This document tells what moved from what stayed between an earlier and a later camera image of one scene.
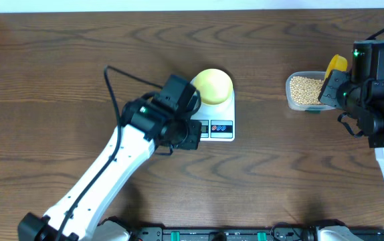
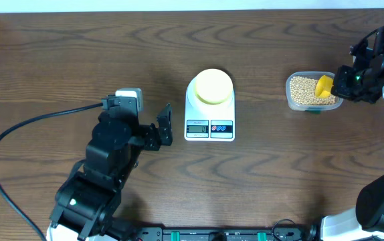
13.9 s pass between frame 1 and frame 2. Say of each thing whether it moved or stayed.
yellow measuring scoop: moved
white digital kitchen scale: stayed
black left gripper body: moved
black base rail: stayed
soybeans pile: stayed
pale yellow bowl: stayed
